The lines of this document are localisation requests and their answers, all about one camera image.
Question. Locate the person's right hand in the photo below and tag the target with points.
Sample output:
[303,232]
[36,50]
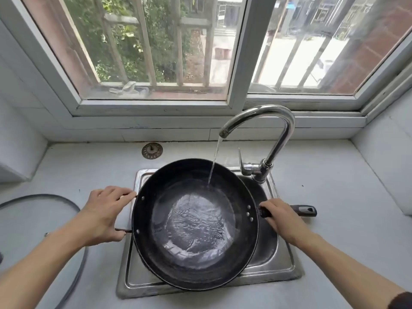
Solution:
[286,222]

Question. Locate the person's left hand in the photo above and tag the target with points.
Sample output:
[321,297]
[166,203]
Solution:
[103,218]

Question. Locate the chrome faucet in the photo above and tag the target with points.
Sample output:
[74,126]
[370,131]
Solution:
[283,135]

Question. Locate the black wok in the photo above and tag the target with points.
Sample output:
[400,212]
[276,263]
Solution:
[193,225]

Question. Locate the person's left forearm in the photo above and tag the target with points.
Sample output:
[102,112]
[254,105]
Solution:
[35,267]

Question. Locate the person's right forearm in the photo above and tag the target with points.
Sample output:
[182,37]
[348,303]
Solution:
[347,273]

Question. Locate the stainless steel sink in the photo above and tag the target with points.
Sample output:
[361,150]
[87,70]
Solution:
[273,260]

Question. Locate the glass pot lid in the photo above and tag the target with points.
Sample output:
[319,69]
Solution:
[38,228]

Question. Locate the round metal sink strainer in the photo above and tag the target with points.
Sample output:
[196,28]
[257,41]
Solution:
[152,150]

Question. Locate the white work glove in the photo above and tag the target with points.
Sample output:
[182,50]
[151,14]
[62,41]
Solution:
[128,88]

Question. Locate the black shirt sleeve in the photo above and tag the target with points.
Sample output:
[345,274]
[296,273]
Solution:
[400,301]

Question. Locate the white framed window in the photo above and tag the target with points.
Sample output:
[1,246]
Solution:
[248,54]

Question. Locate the window security bars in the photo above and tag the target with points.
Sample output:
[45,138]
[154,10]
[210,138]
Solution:
[177,45]

